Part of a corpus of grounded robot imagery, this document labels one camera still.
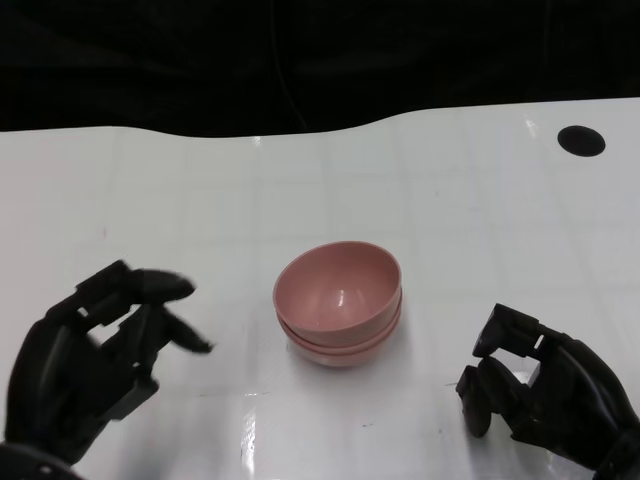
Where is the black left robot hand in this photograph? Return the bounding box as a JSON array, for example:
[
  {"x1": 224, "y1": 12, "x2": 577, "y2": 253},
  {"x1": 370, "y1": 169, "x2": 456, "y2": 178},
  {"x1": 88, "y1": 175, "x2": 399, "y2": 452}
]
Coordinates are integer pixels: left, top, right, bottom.
[{"x1": 3, "y1": 259, "x2": 217, "y2": 464}]

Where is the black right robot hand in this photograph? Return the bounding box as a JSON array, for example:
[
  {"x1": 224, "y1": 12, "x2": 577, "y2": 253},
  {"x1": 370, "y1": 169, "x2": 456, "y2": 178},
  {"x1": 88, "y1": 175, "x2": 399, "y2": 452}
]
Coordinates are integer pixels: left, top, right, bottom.
[{"x1": 455, "y1": 302, "x2": 640, "y2": 470}]

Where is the pink plastic bowl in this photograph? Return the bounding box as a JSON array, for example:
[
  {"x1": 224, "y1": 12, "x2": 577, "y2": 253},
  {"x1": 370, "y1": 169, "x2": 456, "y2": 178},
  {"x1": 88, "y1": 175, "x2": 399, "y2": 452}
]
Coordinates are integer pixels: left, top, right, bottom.
[
  {"x1": 287, "y1": 319, "x2": 401, "y2": 371},
  {"x1": 272, "y1": 240, "x2": 404, "y2": 335},
  {"x1": 277, "y1": 299, "x2": 404, "y2": 354}
]

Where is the black round table grommet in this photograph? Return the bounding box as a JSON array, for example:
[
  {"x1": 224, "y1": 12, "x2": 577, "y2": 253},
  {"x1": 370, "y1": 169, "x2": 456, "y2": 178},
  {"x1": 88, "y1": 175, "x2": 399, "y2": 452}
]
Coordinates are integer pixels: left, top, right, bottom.
[{"x1": 557, "y1": 124, "x2": 606, "y2": 157}]

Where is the black backdrop curtain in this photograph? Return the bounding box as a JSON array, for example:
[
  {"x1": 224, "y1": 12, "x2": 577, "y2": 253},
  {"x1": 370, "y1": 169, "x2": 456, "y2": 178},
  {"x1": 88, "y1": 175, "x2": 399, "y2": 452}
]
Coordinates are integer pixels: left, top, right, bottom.
[{"x1": 0, "y1": 0, "x2": 640, "y2": 139}]

